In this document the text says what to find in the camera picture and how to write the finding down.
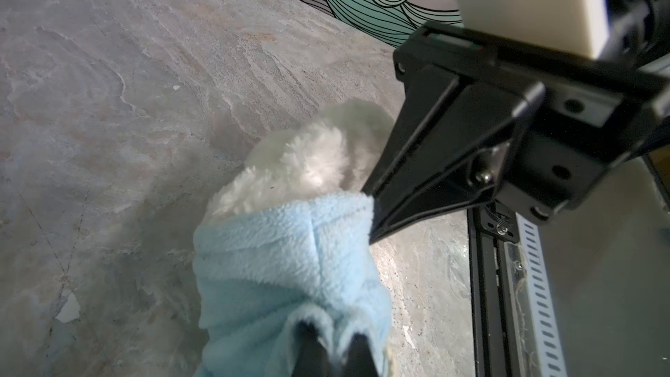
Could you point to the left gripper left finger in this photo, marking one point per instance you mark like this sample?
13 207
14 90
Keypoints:
312 356

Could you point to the white slotted cable duct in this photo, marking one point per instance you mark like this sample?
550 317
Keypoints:
545 350

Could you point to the white teddy bear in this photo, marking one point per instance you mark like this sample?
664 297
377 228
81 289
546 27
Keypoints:
336 151

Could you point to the light blue teddy hoodie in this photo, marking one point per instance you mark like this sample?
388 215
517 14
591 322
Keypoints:
263 275

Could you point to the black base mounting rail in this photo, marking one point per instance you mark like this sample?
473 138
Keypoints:
490 228

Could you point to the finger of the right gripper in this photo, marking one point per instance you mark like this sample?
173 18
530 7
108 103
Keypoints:
426 91
458 161

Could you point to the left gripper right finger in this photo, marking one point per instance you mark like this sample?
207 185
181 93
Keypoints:
359 361

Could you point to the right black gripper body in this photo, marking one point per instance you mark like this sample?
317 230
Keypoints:
595 114

